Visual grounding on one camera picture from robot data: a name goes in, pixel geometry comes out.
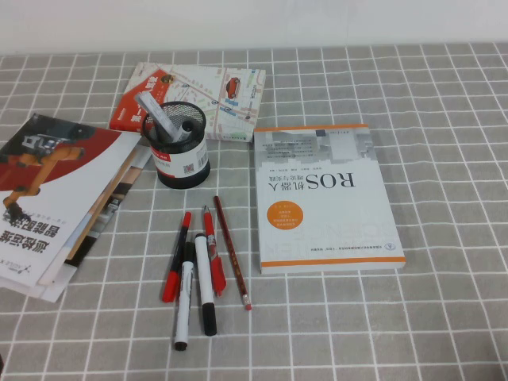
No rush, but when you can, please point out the white orange ROS book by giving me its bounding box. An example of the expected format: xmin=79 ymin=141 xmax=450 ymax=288
xmin=252 ymin=123 xmax=407 ymax=275

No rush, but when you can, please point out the silver grey pen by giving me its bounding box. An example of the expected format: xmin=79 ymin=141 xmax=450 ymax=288
xmin=133 ymin=91 xmax=179 ymax=143

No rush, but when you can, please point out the black mesh pen holder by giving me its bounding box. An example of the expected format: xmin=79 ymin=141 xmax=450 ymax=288
xmin=141 ymin=101 xmax=212 ymax=190

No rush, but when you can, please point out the white marker printed label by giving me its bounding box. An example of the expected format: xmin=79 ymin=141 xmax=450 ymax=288
xmin=173 ymin=241 xmax=196 ymax=352

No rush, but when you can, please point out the dark red pencil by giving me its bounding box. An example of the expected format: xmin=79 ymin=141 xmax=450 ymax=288
xmin=213 ymin=194 xmax=254 ymax=311

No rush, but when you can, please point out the brown cover brochure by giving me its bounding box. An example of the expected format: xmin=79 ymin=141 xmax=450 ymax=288
xmin=65 ymin=143 xmax=154 ymax=262

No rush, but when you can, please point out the white marker black cap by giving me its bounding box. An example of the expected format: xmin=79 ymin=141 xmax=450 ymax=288
xmin=194 ymin=233 xmax=218 ymax=337

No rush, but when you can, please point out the red gel pen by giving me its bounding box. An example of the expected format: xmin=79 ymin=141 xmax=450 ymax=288
xmin=202 ymin=205 xmax=228 ymax=298

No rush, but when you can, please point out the white paper booklet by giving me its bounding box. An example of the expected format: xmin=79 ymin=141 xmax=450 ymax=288
xmin=0 ymin=245 xmax=76 ymax=303

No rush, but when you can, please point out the map cover book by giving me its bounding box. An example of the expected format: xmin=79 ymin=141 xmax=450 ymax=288
xmin=109 ymin=62 xmax=267 ymax=143

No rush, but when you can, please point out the slim black red-capped pen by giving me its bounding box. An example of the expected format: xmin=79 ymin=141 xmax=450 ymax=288
xmin=161 ymin=211 xmax=193 ymax=304

